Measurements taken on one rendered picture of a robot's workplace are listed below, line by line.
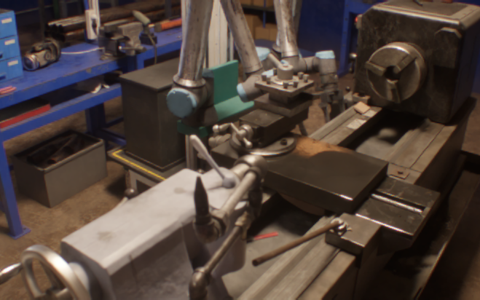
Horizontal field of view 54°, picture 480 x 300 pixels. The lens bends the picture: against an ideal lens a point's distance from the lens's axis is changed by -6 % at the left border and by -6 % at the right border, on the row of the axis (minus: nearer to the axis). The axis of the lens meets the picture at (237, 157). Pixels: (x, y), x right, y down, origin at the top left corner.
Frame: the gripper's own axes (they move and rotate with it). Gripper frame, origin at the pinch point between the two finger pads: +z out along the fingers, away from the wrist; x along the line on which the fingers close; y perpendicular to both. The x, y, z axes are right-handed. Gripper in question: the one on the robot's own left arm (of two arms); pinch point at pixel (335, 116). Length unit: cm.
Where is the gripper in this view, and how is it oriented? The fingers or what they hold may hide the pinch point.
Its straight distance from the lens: 257.7
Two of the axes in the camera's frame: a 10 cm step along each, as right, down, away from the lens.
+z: 1.7, 9.8, 0.9
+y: 6.4, -0.4, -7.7
